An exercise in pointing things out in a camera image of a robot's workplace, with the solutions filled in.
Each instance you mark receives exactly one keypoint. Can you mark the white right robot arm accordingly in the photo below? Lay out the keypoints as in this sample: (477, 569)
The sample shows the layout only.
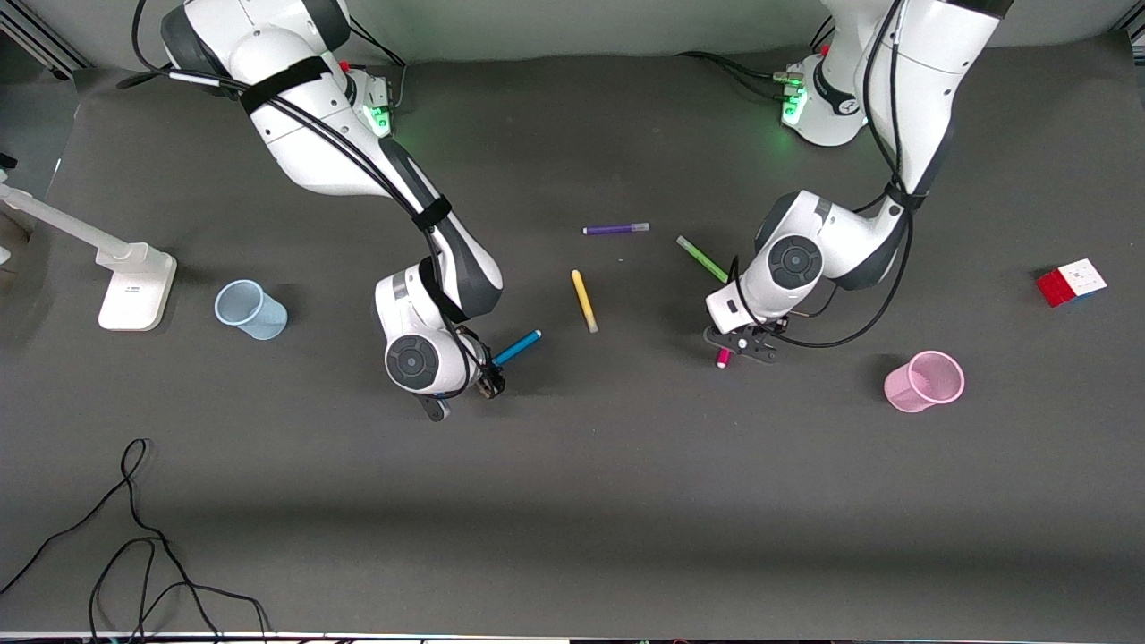
(304, 152)

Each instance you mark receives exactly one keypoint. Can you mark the blue marker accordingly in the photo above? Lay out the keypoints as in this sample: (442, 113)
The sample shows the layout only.
(521, 345)

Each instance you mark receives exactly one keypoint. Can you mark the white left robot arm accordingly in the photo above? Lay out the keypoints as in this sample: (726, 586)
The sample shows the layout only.
(930, 72)

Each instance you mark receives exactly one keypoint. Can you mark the yellow marker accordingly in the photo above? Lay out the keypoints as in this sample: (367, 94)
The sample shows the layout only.
(584, 301)

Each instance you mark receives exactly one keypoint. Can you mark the pink mesh cup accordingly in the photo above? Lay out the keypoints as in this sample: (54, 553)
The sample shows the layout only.
(923, 383)

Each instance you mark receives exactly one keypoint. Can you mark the aluminium frame rail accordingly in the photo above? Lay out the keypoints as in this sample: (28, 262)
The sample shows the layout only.
(45, 45)

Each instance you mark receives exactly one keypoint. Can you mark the purple marker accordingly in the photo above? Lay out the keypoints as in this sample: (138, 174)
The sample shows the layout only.
(613, 229)

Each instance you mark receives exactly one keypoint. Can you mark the light blue plastic cup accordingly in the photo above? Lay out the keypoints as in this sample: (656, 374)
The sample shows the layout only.
(252, 311)

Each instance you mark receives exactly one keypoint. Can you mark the white stand with pole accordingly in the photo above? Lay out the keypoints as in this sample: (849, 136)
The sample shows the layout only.
(134, 291)

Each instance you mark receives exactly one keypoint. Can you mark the colourful puzzle cube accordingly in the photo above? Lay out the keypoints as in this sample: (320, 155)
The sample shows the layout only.
(1072, 283)

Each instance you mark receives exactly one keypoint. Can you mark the green marker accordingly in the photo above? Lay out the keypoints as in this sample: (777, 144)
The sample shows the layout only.
(699, 257)

